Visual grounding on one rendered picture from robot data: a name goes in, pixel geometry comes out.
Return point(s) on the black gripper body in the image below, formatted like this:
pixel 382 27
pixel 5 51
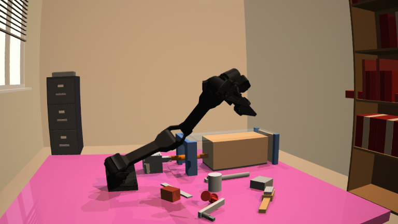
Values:
pixel 223 89

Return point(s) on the orange-red box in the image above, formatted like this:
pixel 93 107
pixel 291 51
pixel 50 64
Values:
pixel 170 194

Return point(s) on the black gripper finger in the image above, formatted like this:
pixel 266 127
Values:
pixel 234 97
pixel 247 110

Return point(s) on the beige flat bar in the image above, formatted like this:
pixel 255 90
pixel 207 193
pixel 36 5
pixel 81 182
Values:
pixel 182 193

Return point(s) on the grey cylinder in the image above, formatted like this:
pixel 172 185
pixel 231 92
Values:
pixel 214 182

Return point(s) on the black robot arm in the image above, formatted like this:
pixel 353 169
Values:
pixel 117 164

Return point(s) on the beige cube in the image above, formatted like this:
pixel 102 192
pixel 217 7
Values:
pixel 261 182

